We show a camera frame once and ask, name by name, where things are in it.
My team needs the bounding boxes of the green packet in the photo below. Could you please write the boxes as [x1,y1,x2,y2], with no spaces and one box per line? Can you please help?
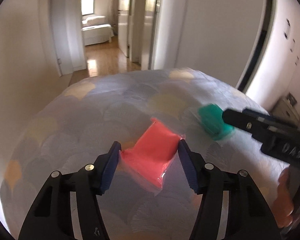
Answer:
[191,104,235,141]

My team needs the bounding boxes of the person's right hand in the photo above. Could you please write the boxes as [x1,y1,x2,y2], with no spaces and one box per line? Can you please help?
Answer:
[271,168,294,229]

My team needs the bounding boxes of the white bedside cabinet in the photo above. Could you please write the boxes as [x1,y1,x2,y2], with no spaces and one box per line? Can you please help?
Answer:
[271,93,300,125]

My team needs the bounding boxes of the white bed far room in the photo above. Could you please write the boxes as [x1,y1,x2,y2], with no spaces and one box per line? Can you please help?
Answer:
[82,15,114,46]

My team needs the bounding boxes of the far room window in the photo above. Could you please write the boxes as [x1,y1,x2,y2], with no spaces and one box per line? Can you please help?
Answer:
[81,0,94,16]

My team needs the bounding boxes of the white wardrobe with handles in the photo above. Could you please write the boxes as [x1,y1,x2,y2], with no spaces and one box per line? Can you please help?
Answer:
[245,0,300,114]

